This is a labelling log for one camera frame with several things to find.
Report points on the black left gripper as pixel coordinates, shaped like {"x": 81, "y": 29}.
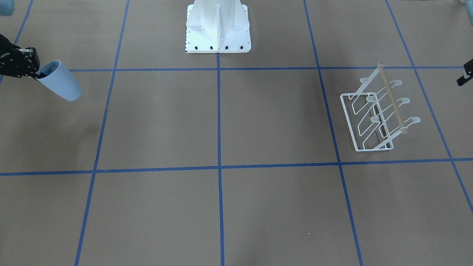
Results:
{"x": 468, "y": 72}

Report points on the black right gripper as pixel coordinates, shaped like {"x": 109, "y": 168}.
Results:
{"x": 11, "y": 59}

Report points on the light blue plastic cup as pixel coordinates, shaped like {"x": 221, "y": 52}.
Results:
{"x": 56, "y": 77}

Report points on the white wire cup holder rack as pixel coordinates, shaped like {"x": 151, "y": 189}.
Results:
{"x": 373, "y": 112}

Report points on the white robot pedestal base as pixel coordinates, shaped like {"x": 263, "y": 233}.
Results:
{"x": 217, "y": 26}

